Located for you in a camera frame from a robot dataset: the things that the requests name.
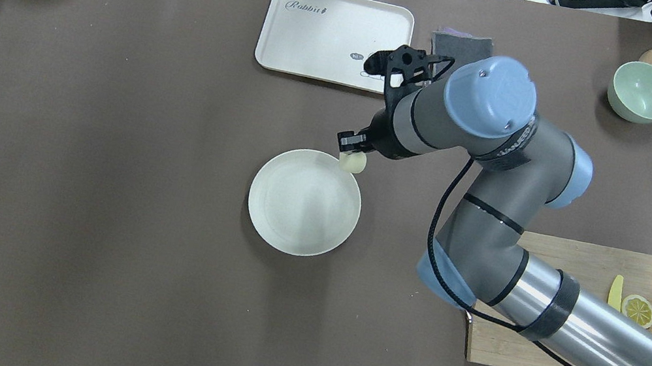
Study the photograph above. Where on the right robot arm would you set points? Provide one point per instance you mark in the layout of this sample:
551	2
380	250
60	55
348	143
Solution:
488	108

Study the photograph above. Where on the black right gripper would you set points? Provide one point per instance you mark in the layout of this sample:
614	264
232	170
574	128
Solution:
381	136

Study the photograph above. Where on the beige round plate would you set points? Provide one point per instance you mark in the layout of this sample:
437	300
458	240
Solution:
301	203

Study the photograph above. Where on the mint green bowl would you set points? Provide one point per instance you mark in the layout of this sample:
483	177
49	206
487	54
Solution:
629	92

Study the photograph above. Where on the yellow plastic knife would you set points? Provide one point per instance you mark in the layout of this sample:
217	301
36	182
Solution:
615	293

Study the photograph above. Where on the lemon half upper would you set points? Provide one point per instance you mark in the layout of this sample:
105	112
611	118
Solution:
638	309

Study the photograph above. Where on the wooden cutting board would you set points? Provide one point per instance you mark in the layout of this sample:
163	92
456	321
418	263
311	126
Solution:
593	266

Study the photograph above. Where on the cream rabbit tray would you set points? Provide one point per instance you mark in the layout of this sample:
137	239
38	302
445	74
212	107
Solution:
329	40

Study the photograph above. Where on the grey folded cloth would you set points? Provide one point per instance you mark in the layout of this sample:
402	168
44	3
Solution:
462	47

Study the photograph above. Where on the white steamed bun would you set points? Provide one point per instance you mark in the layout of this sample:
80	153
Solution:
352	162

